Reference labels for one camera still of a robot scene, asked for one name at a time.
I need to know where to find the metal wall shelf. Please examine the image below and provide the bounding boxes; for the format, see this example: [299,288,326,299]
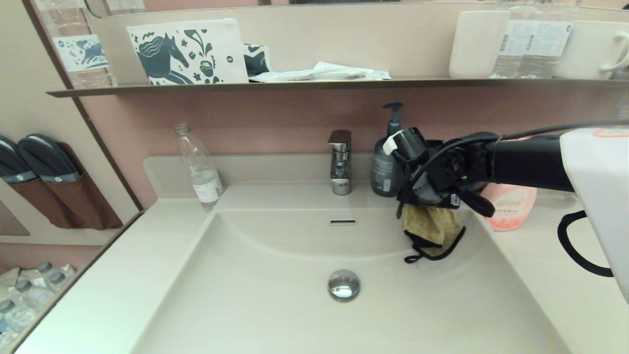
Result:
[47,78,629,98]

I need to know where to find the white plastic amenity packets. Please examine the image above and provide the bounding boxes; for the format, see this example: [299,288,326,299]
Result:
[249,61,392,83]

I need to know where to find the water bottle horse label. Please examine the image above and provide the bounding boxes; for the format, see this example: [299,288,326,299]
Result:
[33,0,118,89]

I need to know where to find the white horse print pouch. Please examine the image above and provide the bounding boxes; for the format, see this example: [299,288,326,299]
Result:
[126,18,249,86]

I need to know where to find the slippers in brown holder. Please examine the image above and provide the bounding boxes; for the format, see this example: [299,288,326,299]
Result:
[0,142,123,231]

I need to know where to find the small dark patterned pouch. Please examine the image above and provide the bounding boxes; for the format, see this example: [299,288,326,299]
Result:
[242,43,271,78]

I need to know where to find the white mug with handle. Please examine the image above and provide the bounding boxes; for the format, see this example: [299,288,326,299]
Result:
[554,20,629,80]

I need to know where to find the white handleless cup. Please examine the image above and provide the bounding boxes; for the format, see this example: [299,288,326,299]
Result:
[448,10,511,79]

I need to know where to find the dark grey slipper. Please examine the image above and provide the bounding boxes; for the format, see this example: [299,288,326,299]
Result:
[0,135,39,184]
[18,133,81,183]

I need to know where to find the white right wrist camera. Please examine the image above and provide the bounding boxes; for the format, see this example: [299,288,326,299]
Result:
[382,130,404,156]

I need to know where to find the pink soap pump bottle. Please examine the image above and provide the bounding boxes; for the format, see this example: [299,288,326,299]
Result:
[484,184,538,232]

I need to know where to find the packed clear water bottle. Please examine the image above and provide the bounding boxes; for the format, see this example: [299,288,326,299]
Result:
[14,279,56,315]
[35,262,79,291]
[49,272,74,295]
[0,300,30,350]

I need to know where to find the yellow cloth with dark trim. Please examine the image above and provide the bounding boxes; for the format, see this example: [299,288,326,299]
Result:
[403,204,466,264]

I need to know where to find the chrome faucet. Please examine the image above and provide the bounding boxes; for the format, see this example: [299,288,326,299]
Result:
[328,129,352,196]

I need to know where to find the clear water bottle white label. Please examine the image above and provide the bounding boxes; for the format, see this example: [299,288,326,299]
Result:
[532,0,583,78]
[489,0,536,79]

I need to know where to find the chrome drain stopper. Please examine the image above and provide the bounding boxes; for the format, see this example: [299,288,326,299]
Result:
[328,268,361,302]

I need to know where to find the dark grey pump bottle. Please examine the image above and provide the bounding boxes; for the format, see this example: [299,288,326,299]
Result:
[371,102,406,197]

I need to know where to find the empty clear plastic bottle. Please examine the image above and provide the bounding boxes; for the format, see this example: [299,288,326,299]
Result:
[174,122,225,212]

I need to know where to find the white sink basin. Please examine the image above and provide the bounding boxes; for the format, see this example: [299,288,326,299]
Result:
[133,206,571,354]

